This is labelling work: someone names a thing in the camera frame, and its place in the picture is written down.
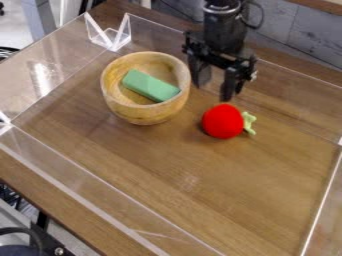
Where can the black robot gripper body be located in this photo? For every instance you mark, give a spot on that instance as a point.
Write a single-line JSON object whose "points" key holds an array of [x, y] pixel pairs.
{"points": [[242, 60]]}

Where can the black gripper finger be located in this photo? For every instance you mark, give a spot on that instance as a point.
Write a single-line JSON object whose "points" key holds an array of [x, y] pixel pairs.
{"points": [[199, 70], [232, 84]]}

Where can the red plush strawberry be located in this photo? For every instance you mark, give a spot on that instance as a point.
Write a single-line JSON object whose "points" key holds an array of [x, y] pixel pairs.
{"points": [[224, 122]]}

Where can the wooden bowl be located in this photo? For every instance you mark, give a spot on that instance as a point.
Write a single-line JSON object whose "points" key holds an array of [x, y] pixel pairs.
{"points": [[132, 107]]}

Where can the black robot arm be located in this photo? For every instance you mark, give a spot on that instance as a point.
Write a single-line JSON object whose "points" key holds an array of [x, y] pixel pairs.
{"points": [[218, 44]]}

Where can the green rectangular block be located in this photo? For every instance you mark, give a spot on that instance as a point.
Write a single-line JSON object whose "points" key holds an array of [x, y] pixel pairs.
{"points": [[148, 86]]}

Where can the clear acrylic corner bracket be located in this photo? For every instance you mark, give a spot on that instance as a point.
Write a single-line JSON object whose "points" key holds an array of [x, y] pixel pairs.
{"points": [[108, 38]]}

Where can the clear acrylic tray enclosure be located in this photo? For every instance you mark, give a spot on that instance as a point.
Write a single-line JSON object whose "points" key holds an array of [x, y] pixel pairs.
{"points": [[160, 190]]}

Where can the black table clamp bracket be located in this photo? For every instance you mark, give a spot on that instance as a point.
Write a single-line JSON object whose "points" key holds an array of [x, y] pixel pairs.
{"points": [[52, 246]]}

